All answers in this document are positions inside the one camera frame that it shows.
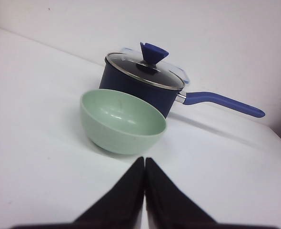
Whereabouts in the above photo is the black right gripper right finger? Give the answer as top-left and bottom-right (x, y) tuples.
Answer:
(145, 158), (269, 229)

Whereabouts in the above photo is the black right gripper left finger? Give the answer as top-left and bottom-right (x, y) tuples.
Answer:
(14, 157), (145, 229)

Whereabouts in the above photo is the light green bowl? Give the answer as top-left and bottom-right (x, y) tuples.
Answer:
(80, 89), (167, 155)

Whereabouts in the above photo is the dark blue saucepan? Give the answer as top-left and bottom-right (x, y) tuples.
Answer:
(99, 59), (265, 118)

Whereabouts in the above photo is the glass pot lid blue knob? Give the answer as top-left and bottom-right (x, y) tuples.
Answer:
(106, 42), (185, 91)

